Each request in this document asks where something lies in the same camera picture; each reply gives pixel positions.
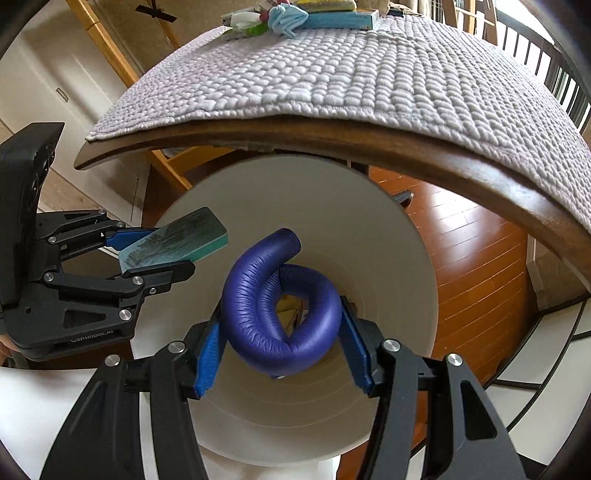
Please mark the white cabinet door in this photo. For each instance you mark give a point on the white cabinet door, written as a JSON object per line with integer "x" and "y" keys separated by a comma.
{"x": 46, "y": 69}

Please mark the blue flat box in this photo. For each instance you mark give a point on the blue flat box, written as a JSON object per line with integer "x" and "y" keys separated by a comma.
{"x": 341, "y": 21}

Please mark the wooden ladder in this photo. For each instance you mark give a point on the wooden ladder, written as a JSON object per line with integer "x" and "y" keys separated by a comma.
{"x": 485, "y": 11}

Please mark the white round bin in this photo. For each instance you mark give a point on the white round bin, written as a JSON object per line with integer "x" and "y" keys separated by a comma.
{"x": 369, "y": 258}

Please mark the white black-framed sliding door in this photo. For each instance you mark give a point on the white black-framed sliding door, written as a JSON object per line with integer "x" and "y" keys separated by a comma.
{"x": 545, "y": 360}

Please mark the teal pencil case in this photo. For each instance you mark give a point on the teal pencil case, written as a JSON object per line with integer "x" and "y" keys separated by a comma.
{"x": 175, "y": 240}

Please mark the dark balcony railing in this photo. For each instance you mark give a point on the dark balcony railing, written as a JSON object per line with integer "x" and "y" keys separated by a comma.
{"x": 531, "y": 50}

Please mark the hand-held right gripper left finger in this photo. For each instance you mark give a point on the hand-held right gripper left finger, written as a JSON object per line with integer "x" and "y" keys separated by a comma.
{"x": 210, "y": 350}

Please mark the lavender quilted mat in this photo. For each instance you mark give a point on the lavender quilted mat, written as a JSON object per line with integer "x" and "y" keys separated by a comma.
{"x": 346, "y": 78}

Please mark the pale green packet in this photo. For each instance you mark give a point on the pale green packet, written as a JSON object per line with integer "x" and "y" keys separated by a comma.
{"x": 244, "y": 23}

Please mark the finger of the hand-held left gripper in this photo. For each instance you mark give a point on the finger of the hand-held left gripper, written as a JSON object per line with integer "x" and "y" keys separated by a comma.
{"x": 138, "y": 286}
{"x": 124, "y": 237}

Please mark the blue face mask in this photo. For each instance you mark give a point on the blue face mask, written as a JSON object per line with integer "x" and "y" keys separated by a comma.
{"x": 288, "y": 18}

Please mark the wooden bunk bed frame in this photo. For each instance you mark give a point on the wooden bunk bed frame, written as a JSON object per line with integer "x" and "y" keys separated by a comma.
{"x": 106, "y": 41}

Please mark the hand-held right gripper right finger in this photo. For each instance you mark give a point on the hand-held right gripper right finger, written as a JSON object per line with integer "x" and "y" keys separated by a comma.
{"x": 358, "y": 350}

